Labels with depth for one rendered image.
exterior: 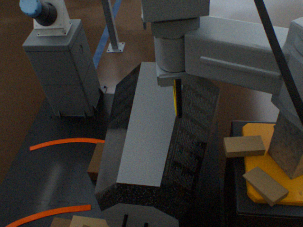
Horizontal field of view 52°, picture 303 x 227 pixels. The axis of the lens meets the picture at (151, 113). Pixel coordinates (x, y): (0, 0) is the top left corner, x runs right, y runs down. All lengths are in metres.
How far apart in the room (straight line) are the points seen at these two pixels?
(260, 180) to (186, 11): 0.90
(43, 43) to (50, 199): 1.26
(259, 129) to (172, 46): 0.77
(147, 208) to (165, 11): 0.94
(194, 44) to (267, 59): 0.30
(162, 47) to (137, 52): 2.41
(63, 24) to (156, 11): 1.56
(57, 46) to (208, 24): 1.55
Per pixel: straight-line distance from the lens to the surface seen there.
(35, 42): 2.75
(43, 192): 2.73
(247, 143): 1.73
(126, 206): 1.64
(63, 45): 2.61
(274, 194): 1.59
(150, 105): 1.93
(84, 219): 2.23
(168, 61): 1.44
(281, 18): 4.43
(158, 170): 1.62
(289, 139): 1.56
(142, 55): 3.75
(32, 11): 2.50
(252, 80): 1.35
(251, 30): 1.35
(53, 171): 2.81
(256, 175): 1.66
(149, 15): 1.21
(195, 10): 1.22
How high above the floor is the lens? 2.18
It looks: 46 degrees down
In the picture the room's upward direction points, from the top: 8 degrees counter-clockwise
